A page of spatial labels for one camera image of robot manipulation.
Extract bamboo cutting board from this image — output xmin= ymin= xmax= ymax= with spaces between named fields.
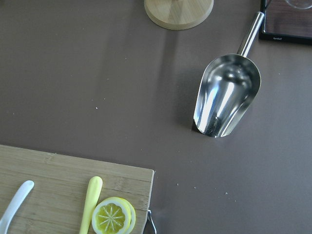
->
xmin=0 ymin=146 xmax=154 ymax=234

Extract wooden mug tree stand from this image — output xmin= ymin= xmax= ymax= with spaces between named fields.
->
xmin=144 ymin=0 xmax=214 ymax=30

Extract steel scoop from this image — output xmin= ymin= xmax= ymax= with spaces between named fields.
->
xmin=193 ymin=12 xmax=264 ymax=138

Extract yellow plastic knife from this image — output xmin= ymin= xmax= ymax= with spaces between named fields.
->
xmin=79 ymin=176 xmax=103 ymax=234

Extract white ceramic spoon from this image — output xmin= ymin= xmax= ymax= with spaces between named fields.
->
xmin=0 ymin=180 xmax=34 ymax=234

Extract stacked lemon slices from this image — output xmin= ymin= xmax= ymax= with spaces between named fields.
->
xmin=92 ymin=197 xmax=136 ymax=234

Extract black glass tray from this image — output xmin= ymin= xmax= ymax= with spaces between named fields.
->
xmin=259 ymin=0 xmax=312 ymax=45

